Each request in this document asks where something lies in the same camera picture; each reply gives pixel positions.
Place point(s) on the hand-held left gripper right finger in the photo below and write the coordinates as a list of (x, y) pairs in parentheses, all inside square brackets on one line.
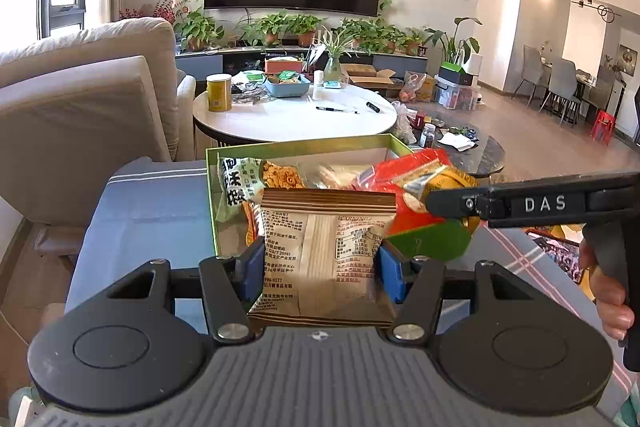
[(392, 269)]

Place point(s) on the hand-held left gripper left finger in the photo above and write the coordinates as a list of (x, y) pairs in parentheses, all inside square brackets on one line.
[(252, 267)]

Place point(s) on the red plastic stool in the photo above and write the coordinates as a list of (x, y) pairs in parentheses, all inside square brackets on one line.
[(603, 124)]

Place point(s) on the white paper tissue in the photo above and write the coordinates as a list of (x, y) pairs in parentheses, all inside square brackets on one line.
[(456, 141)]

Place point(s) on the orange snack packet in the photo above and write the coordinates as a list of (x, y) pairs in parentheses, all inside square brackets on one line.
[(252, 219)]

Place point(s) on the green snack packet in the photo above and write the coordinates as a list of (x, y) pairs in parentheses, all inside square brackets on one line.
[(235, 187)]

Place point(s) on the plaid cloth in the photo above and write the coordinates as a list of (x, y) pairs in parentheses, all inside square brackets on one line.
[(505, 252)]

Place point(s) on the orange tissue box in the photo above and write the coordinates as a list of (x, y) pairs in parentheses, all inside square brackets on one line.
[(281, 66)]

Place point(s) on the grey dining chair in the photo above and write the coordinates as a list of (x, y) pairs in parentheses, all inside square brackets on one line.
[(531, 69), (561, 84)]

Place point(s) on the white plastic bag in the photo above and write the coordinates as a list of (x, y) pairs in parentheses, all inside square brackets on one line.
[(404, 124)]

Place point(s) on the plastic bag with fruit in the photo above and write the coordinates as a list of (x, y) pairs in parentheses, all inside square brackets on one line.
[(412, 88)]

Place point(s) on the grey television cabinet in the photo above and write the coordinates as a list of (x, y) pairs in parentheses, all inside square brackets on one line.
[(197, 63)]

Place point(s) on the person's right hand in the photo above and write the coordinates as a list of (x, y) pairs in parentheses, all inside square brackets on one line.
[(609, 314)]

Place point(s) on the green potted plant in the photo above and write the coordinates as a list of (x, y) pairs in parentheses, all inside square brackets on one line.
[(272, 26), (196, 29), (414, 41), (305, 27), (370, 36)]

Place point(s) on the black marker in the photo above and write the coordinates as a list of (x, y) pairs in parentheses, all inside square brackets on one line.
[(373, 107)]

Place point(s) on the small clear bottle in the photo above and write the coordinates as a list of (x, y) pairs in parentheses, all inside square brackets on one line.
[(427, 136)]

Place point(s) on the small white cup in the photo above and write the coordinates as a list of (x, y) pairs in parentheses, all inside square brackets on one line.
[(318, 78)]

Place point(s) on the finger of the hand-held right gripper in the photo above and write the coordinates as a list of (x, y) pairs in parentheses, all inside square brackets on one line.
[(457, 203)]

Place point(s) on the brown paper snack packet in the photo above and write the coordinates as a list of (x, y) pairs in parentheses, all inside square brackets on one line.
[(320, 247)]

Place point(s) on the white cylinder appliance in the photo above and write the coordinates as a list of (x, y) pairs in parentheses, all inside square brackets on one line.
[(472, 64)]

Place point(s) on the clear storage box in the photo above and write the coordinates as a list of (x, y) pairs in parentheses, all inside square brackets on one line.
[(456, 97)]

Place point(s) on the blue plastic basin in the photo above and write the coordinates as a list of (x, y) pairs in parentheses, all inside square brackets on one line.
[(286, 89)]

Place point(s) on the open cardboard box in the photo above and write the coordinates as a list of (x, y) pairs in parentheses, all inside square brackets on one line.
[(362, 74)]

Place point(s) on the black pen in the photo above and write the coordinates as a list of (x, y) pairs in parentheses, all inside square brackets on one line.
[(336, 110)]

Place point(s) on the glass vase with plant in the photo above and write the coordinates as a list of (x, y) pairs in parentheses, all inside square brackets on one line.
[(332, 69)]

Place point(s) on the yellow canister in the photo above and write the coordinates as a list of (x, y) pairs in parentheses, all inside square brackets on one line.
[(219, 93)]

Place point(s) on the red flower plant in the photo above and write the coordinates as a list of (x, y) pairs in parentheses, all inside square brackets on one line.
[(160, 7)]

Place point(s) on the green black box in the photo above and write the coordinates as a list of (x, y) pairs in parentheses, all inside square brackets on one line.
[(454, 73)]

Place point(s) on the dark marble round table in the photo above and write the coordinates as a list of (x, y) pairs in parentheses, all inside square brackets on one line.
[(482, 159)]

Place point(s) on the beige armchair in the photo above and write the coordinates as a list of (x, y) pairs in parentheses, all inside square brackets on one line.
[(80, 107)]

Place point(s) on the blue striped cloth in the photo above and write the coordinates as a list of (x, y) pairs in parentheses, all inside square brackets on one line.
[(145, 217)]

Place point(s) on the white round table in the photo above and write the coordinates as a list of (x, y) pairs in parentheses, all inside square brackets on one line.
[(295, 119)]

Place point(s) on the green cardboard box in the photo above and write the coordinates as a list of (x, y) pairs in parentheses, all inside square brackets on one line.
[(430, 241)]

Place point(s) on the large leaf potted plant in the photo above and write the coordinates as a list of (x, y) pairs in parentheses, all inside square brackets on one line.
[(452, 42)]

